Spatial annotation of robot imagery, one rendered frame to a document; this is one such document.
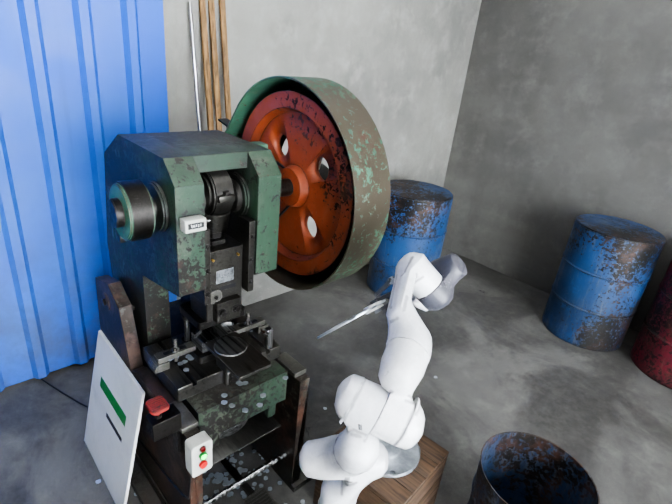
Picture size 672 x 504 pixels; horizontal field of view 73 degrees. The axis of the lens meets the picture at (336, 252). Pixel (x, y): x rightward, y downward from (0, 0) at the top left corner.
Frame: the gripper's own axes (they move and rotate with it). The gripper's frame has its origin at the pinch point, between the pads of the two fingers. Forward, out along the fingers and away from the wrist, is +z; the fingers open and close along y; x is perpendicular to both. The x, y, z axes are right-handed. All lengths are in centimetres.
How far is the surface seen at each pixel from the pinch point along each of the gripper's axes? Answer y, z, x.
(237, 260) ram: 38, 28, 22
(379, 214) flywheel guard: 27.4, -14.0, -10.3
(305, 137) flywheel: 67, -2, -9
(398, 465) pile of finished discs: -61, 36, -8
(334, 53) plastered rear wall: 162, 51, -144
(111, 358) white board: 32, 101, 51
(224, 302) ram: 27, 36, 30
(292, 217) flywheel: 47, 25, -10
